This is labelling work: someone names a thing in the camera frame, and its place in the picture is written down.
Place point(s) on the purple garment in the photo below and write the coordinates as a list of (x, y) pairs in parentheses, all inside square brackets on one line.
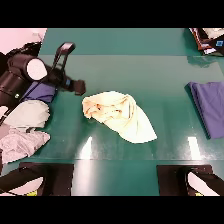
[(211, 106)]

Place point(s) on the light grey garment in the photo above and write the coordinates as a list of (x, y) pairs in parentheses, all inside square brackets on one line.
[(20, 144)]

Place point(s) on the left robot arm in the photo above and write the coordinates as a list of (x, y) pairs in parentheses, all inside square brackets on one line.
[(15, 78)]

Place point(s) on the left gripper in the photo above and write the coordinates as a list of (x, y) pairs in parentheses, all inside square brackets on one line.
[(78, 87)]

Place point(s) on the blue garment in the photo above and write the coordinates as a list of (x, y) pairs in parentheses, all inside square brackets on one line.
[(42, 92)]

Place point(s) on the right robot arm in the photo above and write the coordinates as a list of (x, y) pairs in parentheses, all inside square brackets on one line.
[(173, 180)]

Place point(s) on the cream garment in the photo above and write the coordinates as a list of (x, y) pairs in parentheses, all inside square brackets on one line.
[(123, 116)]

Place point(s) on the pale white garment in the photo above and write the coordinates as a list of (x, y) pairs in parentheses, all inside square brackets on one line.
[(28, 114)]

